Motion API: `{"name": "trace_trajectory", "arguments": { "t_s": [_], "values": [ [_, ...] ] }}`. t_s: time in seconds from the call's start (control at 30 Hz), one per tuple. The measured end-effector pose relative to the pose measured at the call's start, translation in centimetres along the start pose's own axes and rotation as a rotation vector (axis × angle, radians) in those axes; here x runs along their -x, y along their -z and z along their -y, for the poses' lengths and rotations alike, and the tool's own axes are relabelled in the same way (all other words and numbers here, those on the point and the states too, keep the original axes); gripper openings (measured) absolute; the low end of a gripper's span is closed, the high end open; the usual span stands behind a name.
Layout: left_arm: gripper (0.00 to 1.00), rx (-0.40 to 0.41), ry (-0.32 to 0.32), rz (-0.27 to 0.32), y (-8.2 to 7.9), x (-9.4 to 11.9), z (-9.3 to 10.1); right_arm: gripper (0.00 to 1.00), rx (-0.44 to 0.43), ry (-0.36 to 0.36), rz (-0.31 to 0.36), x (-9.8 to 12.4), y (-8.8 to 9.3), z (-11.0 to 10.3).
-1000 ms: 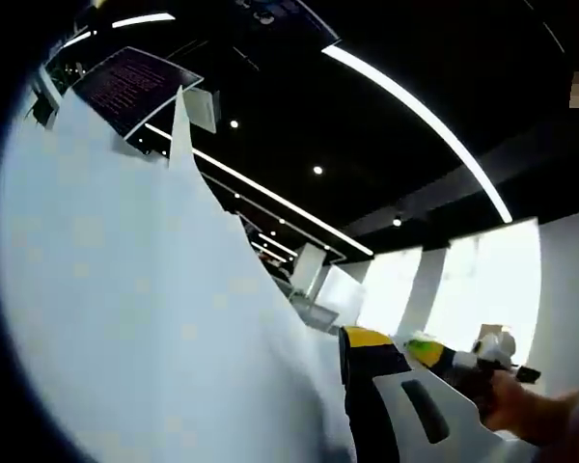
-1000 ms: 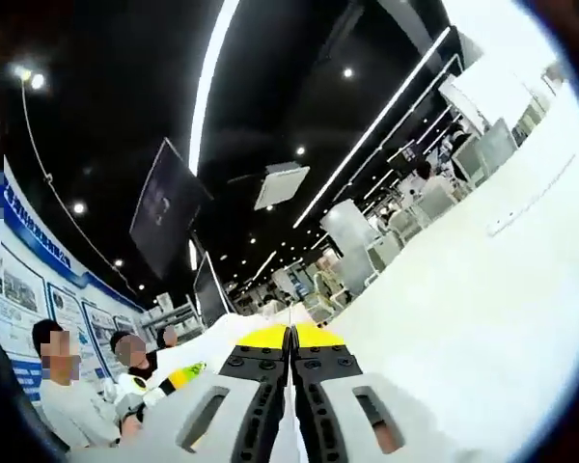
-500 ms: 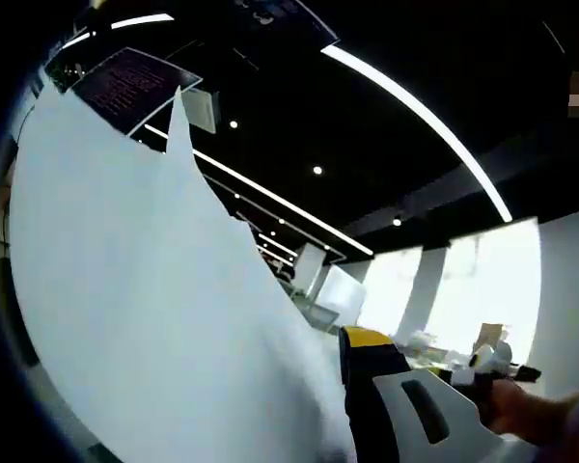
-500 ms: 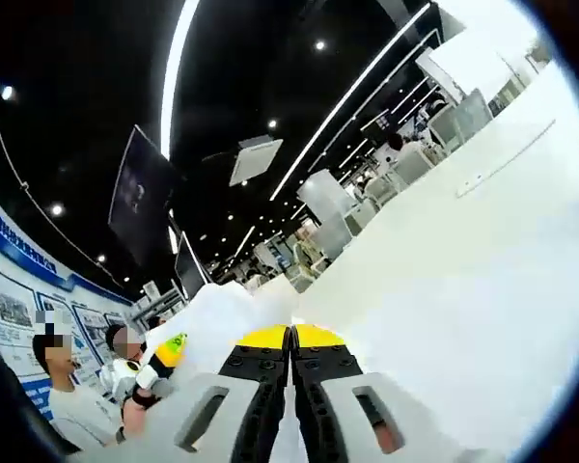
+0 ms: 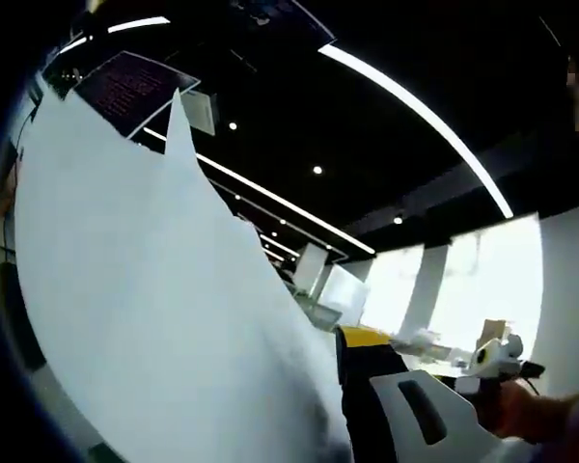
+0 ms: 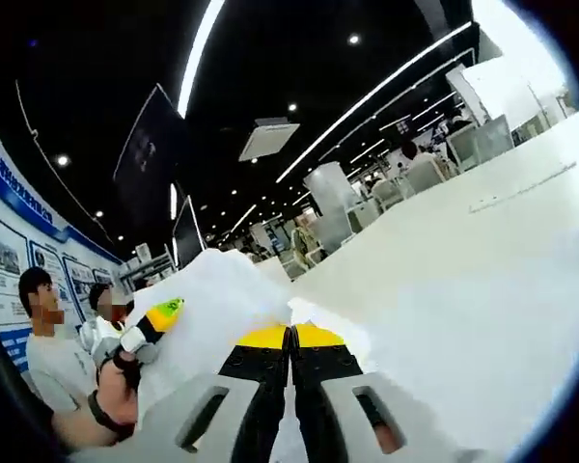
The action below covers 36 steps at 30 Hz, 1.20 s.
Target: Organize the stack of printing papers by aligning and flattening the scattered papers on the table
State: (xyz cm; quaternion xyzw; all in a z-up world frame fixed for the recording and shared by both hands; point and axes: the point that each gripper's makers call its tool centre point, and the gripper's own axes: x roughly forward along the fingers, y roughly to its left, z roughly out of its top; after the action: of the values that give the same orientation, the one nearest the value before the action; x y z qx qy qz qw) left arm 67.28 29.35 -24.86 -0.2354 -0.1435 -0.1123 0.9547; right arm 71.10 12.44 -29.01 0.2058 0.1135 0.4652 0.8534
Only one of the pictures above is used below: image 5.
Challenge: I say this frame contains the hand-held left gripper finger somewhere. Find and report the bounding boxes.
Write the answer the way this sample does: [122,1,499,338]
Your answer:
[335,325,502,463]

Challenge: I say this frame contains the gathered bundle of printing papers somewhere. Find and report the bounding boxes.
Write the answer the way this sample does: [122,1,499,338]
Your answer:
[13,71,354,463]

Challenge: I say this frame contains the person's right hand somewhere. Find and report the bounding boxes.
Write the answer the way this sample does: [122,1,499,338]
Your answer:
[479,379,542,436]

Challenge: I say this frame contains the brown cardboard box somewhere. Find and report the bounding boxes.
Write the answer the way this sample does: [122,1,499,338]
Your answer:
[477,317,510,349]

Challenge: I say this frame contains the white crumpled bag pile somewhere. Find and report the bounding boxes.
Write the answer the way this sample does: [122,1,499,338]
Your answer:
[390,327,453,361]

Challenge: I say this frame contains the large office window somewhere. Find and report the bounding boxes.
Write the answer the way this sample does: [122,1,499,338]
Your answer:
[430,211,546,354]

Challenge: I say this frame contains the small office window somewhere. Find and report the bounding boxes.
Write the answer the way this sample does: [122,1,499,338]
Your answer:
[361,242,427,340]

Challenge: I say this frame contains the white whiteboard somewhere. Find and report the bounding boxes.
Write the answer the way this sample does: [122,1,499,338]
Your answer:
[323,263,371,322]

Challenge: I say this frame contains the white square pillar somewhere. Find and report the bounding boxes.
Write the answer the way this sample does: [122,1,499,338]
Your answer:
[295,241,331,293]

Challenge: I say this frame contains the white ceiling light strip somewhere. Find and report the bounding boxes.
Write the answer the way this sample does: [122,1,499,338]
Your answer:
[317,43,514,219]
[141,125,377,255]
[106,14,171,35]

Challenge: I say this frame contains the white ceiling air vent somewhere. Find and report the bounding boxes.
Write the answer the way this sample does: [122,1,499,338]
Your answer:
[179,88,220,138]

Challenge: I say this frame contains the dark hanging ceiling screen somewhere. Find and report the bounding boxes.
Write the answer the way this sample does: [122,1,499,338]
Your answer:
[73,49,203,140]

